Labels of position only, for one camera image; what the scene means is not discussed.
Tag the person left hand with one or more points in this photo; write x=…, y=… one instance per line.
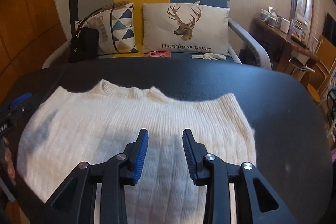
x=6, y=159

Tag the white jars on table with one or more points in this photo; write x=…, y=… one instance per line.
x=273, y=19

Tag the wooden chair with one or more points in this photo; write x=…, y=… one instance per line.
x=323, y=69

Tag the wooden side table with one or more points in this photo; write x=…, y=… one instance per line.
x=269, y=36

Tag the deer print cushion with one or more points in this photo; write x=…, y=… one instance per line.
x=185, y=28

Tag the white gloves on seat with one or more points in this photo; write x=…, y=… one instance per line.
x=210, y=56

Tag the triangle pattern cushion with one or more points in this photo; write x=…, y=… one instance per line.
x=115, y=27

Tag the white knitted sweater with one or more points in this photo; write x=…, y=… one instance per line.
x=69, y=128

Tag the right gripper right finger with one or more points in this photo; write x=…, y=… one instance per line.
x=243, y=185

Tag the pink cloth on seat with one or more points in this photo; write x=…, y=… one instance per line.
x=159, y=54

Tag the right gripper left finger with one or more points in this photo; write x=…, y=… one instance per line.
x=74, y=199

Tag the black handbag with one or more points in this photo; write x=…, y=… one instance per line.
x=84, y=45

